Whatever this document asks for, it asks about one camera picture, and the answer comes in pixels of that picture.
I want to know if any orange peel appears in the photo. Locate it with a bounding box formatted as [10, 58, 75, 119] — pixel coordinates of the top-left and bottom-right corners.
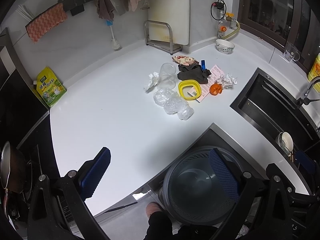
[209, 83, 223, 96]

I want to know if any white paper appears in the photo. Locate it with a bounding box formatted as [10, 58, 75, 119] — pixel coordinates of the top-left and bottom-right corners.
[216, 74, 237, 89]

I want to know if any clear plastic bag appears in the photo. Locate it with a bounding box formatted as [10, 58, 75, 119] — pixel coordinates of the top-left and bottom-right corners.
[153, 88, 194, 120]

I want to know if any yellow plastic ring lid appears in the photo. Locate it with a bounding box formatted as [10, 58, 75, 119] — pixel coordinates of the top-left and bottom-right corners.
[178, 80, 202, 101]

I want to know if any pink paper box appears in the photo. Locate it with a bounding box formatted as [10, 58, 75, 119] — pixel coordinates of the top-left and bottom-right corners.
[196, 65, 224, 102]

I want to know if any black cloth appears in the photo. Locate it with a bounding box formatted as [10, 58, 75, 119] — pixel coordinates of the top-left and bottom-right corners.
[177, 63, 212, 84]

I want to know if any clear plastic cup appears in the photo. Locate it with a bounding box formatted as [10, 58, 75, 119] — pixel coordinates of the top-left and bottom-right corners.
[157, 63, 176, 90]

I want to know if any white tissue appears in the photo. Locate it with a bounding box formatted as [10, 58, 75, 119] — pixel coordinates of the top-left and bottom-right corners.
[144, 72, 159, 93]

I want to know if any red patterned snack wrapper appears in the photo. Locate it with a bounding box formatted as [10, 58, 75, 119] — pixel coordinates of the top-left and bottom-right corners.
[172, 55, 199, 66]

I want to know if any grey perforated trash bin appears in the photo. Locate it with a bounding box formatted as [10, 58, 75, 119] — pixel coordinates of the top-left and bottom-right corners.
[159, 145, 235, 225]

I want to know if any black kitchen sink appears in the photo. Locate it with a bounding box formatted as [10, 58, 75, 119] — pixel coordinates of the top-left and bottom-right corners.
[231, 68, 319, 162]

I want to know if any chrome kitchen faucet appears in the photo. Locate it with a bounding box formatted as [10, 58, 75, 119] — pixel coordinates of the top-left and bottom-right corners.
[296, 76, 320, 108]

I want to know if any white bowl in sink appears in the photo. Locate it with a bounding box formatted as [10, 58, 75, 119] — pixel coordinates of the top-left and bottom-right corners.
[276, 132, 294, 157]

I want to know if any yellow green seasoning pouch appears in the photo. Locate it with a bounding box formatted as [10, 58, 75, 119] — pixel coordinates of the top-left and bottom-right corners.
[34, 66, 67, 108]

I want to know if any patterned ceramic bowl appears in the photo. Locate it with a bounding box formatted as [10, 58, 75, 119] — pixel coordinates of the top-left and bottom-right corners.
[215, 39, 235, 54]

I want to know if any white bottle brush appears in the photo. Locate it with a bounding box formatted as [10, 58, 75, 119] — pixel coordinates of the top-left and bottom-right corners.
[106, 20, 121, 51]

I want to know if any yellow dish soap bottle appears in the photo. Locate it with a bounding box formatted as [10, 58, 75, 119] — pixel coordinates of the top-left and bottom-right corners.
[308, 53, 320, 93]

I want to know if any clear glass mug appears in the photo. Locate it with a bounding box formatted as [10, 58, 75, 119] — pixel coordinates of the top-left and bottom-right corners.
[283, 42, 300, 62]

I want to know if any steel cutting board rack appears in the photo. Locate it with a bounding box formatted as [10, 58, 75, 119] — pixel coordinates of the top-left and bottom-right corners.
[143, 20, 183, 55]

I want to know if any brown hanging rag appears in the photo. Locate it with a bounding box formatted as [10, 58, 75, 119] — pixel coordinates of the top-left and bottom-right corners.
[95, 0, 115, 22]

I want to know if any hanging peeler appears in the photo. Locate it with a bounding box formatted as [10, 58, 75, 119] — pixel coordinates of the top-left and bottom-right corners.
[140, 0, 150, 10]

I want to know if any white cutting board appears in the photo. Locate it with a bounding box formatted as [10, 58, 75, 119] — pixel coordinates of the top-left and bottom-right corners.
[148, 0, 190, 45]

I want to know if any gas valve with hose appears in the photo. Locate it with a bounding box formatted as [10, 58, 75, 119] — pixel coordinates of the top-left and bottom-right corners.
[210, 0, 240, 40]

